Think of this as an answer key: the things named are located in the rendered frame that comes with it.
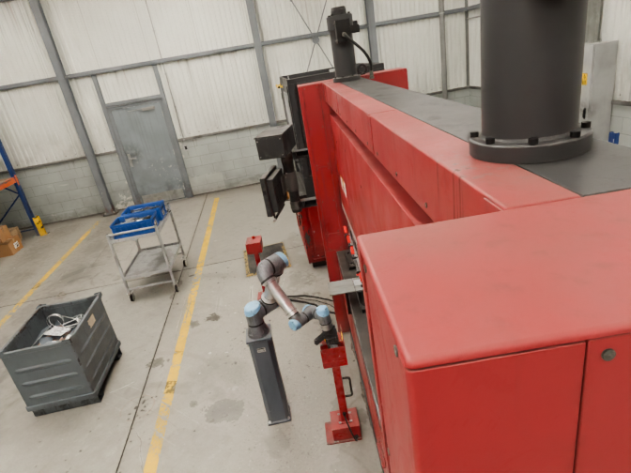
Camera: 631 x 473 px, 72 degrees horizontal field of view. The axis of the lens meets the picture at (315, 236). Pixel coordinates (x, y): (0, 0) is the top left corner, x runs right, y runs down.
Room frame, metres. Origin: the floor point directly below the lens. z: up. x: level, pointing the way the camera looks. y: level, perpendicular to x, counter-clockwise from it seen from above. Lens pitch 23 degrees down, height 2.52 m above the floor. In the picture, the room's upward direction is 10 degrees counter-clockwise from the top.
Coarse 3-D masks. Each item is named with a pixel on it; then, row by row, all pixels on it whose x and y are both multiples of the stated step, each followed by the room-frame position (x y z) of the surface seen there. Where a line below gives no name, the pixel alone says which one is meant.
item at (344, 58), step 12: (336, 12) 3.20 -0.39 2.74; (348, 12) 3.22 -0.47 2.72; (336, 24) 3.10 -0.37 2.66; (348, 24) 3.10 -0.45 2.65; (336, 36) 3.13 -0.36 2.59; (348, 36) 3.10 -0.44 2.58; (336, 48) 3.19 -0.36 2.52; (348, 48) 3.18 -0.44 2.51; (360, 48) 3.02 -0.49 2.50; (336, 60) 3.20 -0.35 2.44; (348, 60) 3.18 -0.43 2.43; (336, 72) 3.22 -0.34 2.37; (348, 72) 3.17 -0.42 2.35; (372, 72) 3.02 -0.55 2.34
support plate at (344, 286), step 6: (330, 282) 2.73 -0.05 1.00; (336, 282) 2.71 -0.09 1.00; (342, 282) 2.70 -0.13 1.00; (348, 282) 2.68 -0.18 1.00; (330, 288) 2.65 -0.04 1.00; (336, 288) 2.63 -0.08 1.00; (342, 288) 2.62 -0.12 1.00; (348, 288) 2.60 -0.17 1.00; (354, 288) 2.59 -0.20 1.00; (360, 288) 2.58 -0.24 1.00; (330, 294) 2.57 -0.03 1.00; (336, 294) 2.56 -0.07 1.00
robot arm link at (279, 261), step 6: (276, 252) 2.58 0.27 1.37; (282, 252) 2.57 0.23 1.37; (270, 258) 2.51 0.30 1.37; (276, 258) 2.51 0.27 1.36; (282, 258) 2.53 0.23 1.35; (276, 264) 2.48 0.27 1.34; (282, 264) 2.51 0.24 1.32; (276, 270) 2.47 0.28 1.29; (282, 270) 2.53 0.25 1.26; (276, 276) 2.52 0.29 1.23; (264, 294) 2.64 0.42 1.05; (258, 300) 2.66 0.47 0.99; (264, 300) 2.63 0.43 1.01; (270, 300) 2.62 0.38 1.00; (270, 306) 2.63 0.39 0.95; (276, 306) 2.67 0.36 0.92
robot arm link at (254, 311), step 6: (246, 306) 2.60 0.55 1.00; (252, 306) 2.59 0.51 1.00; (258, 306) 2.57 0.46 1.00; (264, 306) 2.61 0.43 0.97; (246, 312) 2.56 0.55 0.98; (252, 312) 2.54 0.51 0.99; (258, 312) 2.56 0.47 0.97; (264, 312) 2.59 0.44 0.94; (246, 318) 2.57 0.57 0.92; (252, 318) 2.54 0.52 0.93; (258, 318) 2.55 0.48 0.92; (252, 324) 2.54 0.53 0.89; (258, 324) 2.55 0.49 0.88
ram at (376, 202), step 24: (336, 120) 3.08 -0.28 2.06; (336, 144) 3.19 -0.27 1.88; (360, 144) 2.18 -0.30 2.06; (360, 168) 2.02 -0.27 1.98; (384, 168) 1.65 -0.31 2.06; (360, 192) 2.14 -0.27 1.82; (384, 192) 1.44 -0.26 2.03; (360, 216) 2.27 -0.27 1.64; (384, 216) 1.48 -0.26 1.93; (408, 216) 1.11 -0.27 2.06
